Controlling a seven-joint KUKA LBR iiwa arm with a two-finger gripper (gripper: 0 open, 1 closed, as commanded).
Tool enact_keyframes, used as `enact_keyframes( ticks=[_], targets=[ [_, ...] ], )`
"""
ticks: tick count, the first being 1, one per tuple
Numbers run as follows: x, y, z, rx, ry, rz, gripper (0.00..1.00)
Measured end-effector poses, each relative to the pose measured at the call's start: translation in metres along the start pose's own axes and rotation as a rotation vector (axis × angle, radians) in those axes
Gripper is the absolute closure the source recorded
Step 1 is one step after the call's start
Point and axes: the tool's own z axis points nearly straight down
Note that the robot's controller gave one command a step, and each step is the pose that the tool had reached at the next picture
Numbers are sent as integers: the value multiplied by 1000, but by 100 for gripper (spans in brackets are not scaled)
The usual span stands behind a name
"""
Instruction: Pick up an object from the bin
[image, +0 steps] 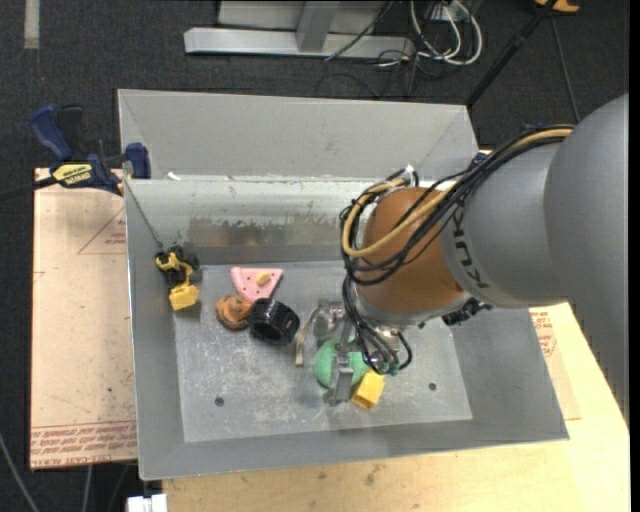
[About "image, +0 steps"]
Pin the brown cardboard board, red print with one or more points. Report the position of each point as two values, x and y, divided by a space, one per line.
80 325

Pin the yellow block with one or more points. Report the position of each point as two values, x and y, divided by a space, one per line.
184 297
369 391

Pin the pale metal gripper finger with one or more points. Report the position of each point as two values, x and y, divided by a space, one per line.
343 380
327 316

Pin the grey metal bin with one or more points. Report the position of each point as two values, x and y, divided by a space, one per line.
260 390

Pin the brown toy cookie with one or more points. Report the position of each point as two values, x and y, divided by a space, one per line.
231 312

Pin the yellow and black toy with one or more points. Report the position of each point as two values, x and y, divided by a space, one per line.
176 262

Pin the pink triangular toy slice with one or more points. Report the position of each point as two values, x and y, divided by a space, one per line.
248 286

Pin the green ball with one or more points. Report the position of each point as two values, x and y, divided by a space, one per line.
327 365

